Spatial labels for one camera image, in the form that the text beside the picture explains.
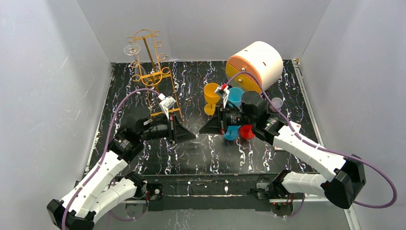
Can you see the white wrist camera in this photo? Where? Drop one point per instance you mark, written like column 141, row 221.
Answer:
column 223, row 92
column 166, row 103

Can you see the gold wire wine glass rack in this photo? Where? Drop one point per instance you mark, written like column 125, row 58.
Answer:
column 159, row 77

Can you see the black marble table mat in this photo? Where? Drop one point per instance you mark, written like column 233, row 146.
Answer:
column 211, row 154

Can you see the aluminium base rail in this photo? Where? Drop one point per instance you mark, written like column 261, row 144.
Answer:
column 160, row 193

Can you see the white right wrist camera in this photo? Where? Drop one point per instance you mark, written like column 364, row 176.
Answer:
column 223, row 92

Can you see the light blue plastic wine glass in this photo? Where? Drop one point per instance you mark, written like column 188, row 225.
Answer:
column 235, row 95

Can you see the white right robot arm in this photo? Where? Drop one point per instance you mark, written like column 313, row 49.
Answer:
column 339, row 179

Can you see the small white box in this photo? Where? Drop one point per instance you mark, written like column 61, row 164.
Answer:
column 276, row 148

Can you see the red plastic wine glass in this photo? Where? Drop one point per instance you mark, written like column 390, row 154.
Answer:
column 246, row 132

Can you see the clear wine glass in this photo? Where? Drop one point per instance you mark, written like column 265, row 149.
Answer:
column 136, row 68
column 197, row 133

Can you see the orange plastic wine glass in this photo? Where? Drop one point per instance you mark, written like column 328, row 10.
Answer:
column 211, row 98

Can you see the round drawer cabinet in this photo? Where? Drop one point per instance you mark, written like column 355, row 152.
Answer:
column 261, row 60

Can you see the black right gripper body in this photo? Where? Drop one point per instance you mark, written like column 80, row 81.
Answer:
column 220, row 119

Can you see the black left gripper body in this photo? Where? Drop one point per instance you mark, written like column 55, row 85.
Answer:
column 172, row 130

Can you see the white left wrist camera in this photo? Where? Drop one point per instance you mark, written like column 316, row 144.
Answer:
column 166, row 103

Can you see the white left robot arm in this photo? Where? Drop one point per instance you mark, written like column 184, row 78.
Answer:
column 91, row 198

